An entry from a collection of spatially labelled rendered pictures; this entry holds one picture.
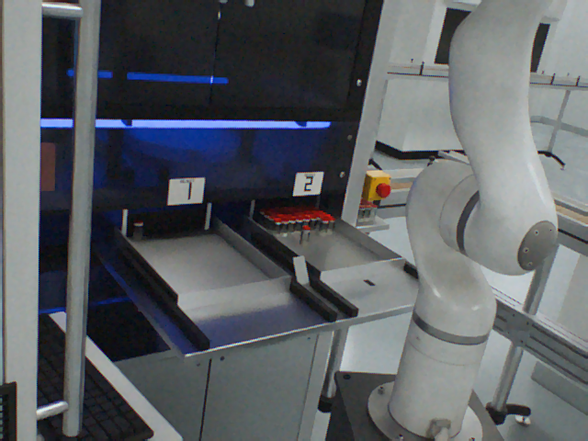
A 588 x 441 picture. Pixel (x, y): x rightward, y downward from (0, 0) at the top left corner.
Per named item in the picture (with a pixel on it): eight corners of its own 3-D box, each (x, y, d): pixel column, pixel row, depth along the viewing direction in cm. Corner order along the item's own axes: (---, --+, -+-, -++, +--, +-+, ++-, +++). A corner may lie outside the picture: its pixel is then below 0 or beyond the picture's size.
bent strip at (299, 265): (288, 281, 141) (292, 257, 139) (299, 279, 143) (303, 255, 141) (326, 311, 131) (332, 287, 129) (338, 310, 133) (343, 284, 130)
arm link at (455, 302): (448, 350, 91) (493, 193, 83) (371, 289, 106) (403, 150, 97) (506, 337, 98) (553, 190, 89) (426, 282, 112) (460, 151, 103)
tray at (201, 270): (113, 240, 146) (114, 225, 145) (214, 229, 162) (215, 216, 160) (176, 310, 122) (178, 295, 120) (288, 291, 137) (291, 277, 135)
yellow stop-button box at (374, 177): (351, 192, 182) (356, 168, 180) (370, 191, 186) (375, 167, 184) (368, 201, 177) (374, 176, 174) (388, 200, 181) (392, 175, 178)
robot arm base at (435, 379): (500, 463, 99) (535, 362, 92) (381, 458, 96) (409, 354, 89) (457, 388, 116) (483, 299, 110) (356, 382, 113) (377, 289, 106)
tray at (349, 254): (241, 226, 166) (243, 214, 165) (320, 219, 181) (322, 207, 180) (318, 286, 141) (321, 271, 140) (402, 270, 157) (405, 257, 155)
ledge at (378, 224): (326, 215, 190) (327, 209, 190) (358, 211, 198) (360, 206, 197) (356, 233, 180) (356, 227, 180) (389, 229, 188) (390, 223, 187)
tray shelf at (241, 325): (91, 249, 144) (91, 242, 143) (333, 223, 185) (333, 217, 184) (184, 365, 109) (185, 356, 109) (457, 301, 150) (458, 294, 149)
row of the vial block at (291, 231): (269, 235, 163) (271, 219, 162) (324, 229, 174) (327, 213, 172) (274, 238, 162) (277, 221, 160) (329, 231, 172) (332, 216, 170)
